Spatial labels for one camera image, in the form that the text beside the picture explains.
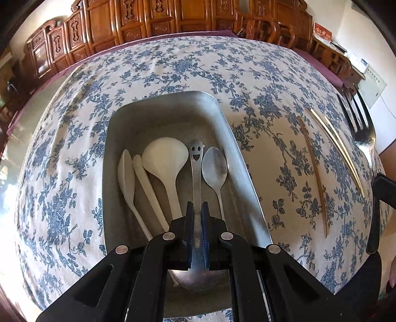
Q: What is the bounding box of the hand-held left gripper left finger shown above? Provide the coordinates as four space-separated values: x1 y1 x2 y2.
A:
35 201 195 322

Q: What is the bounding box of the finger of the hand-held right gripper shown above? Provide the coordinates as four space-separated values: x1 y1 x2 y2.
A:
366 173 396 255

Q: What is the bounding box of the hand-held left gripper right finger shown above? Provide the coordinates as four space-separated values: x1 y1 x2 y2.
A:
201 201 361 322

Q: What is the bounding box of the metal spoon with smiley handle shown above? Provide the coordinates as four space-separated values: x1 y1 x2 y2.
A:
169 139 230 292

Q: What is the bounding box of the plain metal spoon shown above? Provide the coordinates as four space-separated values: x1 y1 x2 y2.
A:
202 146 228 231

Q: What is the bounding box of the golden chopstick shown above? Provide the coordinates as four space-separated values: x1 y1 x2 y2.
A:
305 107 366 197
322 115 366 196

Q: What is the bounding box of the large white plastic ladle spoon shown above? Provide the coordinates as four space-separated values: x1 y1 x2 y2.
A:
142 136 188 219

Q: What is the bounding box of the metal fork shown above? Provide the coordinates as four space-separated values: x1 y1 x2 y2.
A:
342 83 376 149
337 91 379 178

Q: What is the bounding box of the rectangular metal utensil box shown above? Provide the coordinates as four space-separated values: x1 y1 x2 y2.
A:
101 90 273 318

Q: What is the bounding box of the person's right hand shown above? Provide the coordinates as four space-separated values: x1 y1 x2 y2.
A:
385 258 396 298

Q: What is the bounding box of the blue floral tablecloth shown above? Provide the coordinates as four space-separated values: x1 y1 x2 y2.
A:
14 35 393 322

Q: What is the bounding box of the white tabletop device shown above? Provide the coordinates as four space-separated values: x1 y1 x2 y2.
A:
353 57 370 73

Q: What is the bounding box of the purple armchair cushion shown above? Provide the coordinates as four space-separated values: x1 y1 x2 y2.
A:
292 46 344 87

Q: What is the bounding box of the wooden side table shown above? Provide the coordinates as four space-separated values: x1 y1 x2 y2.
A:
311 35 366 84

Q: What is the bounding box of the red printed card box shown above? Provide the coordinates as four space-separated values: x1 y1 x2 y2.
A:
313 22 332 42

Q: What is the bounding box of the carved wooden armchair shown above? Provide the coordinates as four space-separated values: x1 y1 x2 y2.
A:
235 0 353 78

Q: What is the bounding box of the carved wooden sofa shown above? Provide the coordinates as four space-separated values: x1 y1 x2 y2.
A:
22 0 297 81

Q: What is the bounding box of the white wall cabinet panel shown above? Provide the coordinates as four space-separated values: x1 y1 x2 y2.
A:
363 65 387 109

